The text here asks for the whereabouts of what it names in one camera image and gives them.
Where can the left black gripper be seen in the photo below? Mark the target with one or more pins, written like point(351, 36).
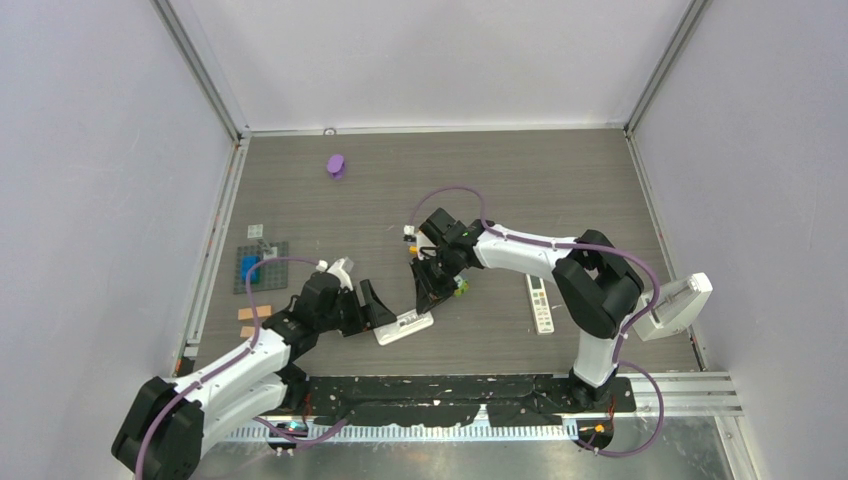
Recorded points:
point(367, 317)

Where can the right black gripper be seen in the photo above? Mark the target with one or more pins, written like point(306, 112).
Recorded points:
point(429, 293)

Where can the white remote battery cover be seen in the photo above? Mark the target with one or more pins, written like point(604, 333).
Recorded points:
point(409, 321)

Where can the white remote control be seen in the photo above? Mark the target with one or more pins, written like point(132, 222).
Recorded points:
point(540, 308)
point(391, 333)

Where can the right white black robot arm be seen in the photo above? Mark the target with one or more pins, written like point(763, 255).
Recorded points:
point(598, 285)

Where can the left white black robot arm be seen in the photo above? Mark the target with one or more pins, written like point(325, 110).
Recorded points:
point(172, 423)

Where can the green monster toy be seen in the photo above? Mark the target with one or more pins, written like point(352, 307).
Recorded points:
point(461, 286)

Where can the grey lego baseplate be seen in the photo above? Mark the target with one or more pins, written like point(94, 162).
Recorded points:
point(274, 276)

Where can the wooden block upper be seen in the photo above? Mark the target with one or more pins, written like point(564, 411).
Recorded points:
point(262, 312)

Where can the blue lego brick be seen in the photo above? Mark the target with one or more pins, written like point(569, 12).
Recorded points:
point(249, 270)

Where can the small grey sticker tile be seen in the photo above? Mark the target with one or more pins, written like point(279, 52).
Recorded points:
point(255, 231)

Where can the purple plastic cap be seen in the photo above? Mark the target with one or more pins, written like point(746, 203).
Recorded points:
point(336, 166)

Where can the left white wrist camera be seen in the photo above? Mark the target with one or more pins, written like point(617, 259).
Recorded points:
point(341, 269)

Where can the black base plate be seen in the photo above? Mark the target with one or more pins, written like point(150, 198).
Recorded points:
point(456, 400)

